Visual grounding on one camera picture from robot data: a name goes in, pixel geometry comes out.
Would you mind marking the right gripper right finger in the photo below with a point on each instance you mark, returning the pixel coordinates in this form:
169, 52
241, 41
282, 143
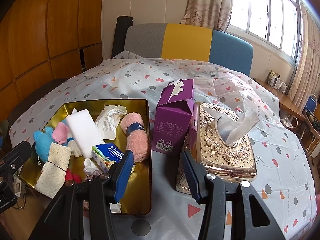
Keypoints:
251, 218

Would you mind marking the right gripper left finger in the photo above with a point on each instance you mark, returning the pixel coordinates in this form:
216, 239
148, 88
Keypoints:
63, 217

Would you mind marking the red sock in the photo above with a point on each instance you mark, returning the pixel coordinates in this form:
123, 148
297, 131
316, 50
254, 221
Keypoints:
72, 176

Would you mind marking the cream mesh cloth bundle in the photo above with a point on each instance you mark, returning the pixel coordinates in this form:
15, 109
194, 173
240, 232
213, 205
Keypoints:
53, 173

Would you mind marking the blue Tempo tissue pack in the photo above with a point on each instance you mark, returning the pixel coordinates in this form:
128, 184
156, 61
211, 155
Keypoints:
105, 155

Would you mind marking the blue pink plush toy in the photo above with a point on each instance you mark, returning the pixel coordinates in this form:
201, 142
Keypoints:
43, 140

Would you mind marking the white foam roll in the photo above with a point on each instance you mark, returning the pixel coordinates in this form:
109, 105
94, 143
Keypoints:
84, 131

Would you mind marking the white wet wipe packet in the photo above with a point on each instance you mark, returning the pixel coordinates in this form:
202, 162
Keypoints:
108, 120

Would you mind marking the pink fuzzy sock roll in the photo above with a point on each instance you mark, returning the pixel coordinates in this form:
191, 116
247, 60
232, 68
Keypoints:
137, 139

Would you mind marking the white knit glove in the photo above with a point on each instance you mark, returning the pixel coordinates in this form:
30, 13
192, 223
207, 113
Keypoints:
73, 146

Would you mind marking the patterned plastic tablecloth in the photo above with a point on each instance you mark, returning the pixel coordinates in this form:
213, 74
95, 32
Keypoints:
226, 120

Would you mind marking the gold metal tin tray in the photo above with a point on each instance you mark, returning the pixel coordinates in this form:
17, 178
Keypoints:
137, 199

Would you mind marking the ornate gold tissue box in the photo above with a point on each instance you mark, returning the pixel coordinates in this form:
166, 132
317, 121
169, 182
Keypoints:
231, 163

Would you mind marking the white basket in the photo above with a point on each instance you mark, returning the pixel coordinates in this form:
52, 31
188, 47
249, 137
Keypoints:
291, 122

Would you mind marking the purple tissue carton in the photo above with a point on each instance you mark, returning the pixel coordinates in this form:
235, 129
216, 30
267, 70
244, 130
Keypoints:
173, 114

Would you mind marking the wooden side desk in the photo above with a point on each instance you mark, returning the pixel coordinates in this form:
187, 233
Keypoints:
285, 103

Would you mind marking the blue folding chair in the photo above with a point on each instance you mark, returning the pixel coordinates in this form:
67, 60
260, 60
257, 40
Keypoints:
310, 118

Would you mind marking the boxes on desk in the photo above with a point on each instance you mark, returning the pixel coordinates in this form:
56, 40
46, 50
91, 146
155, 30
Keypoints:
276, 82

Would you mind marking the right beige curtain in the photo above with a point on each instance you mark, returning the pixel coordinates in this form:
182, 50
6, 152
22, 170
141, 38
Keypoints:
306, 81

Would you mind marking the beige curtain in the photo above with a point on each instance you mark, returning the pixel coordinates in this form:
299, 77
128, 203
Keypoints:
211, 14
306, 81

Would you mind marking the wooden wardrobe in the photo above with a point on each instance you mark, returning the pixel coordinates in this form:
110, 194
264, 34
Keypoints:
44, 40

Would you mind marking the grey yellow blue sofa back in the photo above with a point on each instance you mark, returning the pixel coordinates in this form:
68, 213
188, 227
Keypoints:
178, 41

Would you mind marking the window with grille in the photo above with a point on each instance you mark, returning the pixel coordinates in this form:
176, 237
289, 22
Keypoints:
275, 24

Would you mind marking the left beige curtain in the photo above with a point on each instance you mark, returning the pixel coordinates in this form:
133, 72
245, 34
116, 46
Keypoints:
211, 14

